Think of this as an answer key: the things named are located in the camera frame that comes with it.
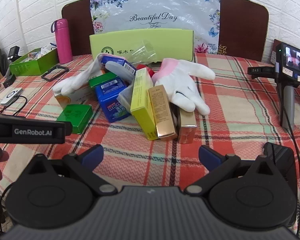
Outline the floral plastic bag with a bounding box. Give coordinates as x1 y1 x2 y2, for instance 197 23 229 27
90 0 221 55

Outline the clear plastic cup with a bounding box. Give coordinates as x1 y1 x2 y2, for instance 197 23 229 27
130 39 157 63

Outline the white box orange print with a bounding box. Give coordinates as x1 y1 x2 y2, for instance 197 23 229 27
52 84 91 108

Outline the black desk gadget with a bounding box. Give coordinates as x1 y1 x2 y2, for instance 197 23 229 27
7 46 21 61

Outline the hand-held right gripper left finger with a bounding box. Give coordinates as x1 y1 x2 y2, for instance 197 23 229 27
21 144 118 197

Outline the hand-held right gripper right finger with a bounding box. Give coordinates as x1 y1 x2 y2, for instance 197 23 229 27
183 145 283 196

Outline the black cable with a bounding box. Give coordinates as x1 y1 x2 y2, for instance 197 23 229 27
0 95 28 117

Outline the black handheld device on stand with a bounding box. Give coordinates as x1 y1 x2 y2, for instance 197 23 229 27
247 39 300 128

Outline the red packet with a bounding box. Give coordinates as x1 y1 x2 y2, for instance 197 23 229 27
136 64 156 78

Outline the green box with clutter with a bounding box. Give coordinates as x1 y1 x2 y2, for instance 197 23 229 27
9 45 60 77

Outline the yellow-green tall box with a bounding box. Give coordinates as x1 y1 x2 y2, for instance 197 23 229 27
130 68 158 141

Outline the pink thermos bottle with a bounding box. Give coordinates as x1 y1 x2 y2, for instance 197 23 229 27
51 18 73 64

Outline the blue barcode box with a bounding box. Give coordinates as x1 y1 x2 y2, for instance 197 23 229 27
100 55 137 81

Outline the small black adapter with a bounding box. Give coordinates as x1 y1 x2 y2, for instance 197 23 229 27
3 73 16 88

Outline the brown wooden headboard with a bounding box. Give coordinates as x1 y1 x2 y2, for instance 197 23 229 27
61 0 269 62

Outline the white glove pink cuff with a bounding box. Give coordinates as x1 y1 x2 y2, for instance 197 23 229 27
152 58 216 116
52 53 126 96

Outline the small dark green box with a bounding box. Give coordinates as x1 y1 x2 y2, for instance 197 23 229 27
88 72 116 88
56 104 94 134

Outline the light green cardboard box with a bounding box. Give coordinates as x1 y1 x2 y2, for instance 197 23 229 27
89 29 194 62

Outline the black rectangular carabiner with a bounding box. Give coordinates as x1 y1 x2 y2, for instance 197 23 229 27
41 65 69 81

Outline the grey plastic case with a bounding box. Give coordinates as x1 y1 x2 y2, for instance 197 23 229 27
105 61 136 81

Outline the blue chewing gum box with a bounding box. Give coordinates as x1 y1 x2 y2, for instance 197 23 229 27
95 77 131 123

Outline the translucent white plastic box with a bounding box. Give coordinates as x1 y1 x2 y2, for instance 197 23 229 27
117 84 135 116

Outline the white charging device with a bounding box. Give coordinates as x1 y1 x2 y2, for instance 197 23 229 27
0 88 23 106

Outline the gold tall box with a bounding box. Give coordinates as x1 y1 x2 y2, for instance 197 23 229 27
148 85 178 141
177 104 198 144

